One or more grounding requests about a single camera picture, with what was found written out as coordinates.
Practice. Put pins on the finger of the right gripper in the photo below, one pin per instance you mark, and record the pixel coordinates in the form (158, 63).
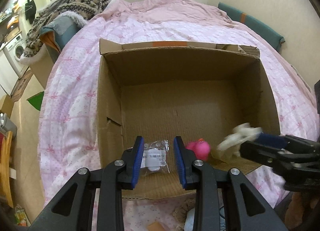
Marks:
(270, 139)
(265, 157)

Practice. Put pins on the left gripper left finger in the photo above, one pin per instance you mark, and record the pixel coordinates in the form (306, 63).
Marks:
(73, 205)

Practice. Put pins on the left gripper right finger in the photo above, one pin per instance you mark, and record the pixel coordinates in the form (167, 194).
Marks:
(244, 207)

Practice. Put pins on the bright pink soft roll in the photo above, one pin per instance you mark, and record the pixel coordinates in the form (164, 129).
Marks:
(200, 148)

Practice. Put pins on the clear plastic packet white item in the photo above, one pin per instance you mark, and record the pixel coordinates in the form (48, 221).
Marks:
(155, 156)

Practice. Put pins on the cream ruffled scrunchie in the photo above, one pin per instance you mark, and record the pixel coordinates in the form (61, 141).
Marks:
(230, 146)

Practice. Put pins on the peach soft roll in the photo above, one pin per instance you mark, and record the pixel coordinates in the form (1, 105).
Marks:
(156, 226)

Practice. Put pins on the person's right hand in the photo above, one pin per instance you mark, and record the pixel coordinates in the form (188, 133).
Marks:
(299, 204)

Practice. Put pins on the beige lace scrunchie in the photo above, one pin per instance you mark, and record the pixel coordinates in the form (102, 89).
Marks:
(180, 212)

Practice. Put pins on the light blue fish plush towel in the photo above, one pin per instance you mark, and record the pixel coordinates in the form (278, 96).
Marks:
(189, 223)

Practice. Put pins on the pink bow-print quilt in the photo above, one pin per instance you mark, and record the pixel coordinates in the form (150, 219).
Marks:
(67, 128)

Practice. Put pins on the brown cardboard box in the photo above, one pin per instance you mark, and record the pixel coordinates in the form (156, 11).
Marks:
(160, 90)

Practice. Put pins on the teal cushion with orange stripe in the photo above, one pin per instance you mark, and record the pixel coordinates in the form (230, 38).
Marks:
(267, 33)

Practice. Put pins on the green dustpan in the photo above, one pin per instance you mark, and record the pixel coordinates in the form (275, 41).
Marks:
(36, 100)

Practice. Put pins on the wooden chair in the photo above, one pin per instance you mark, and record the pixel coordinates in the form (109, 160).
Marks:
(5, 169)

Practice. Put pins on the teal fur-trimmed jacket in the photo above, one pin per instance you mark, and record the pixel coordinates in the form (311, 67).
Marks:
(56, 34)

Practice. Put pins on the white washing machine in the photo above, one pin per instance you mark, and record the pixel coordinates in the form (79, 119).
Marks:
(13, 51)

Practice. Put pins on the patterned knit blanket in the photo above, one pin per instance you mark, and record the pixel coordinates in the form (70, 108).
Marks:
(81, 11)

